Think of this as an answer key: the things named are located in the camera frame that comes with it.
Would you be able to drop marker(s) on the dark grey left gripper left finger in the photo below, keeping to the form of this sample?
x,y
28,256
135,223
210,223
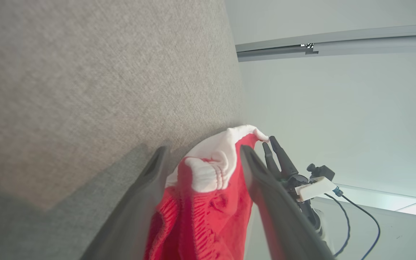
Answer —
x,y
135,216

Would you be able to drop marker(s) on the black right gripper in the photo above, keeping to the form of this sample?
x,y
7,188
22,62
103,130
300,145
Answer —
x,y
298,181

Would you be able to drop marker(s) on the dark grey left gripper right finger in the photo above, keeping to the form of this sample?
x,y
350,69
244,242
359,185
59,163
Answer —
x,y
284,224

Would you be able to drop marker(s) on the red jersey with white sleeves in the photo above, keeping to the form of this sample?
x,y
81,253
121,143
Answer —
x,y
200,224

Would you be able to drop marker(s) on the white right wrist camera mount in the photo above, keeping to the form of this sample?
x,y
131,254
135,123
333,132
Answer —
x,y
314,188

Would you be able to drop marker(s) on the grey double partition post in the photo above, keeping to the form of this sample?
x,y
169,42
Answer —
x,y
374,48

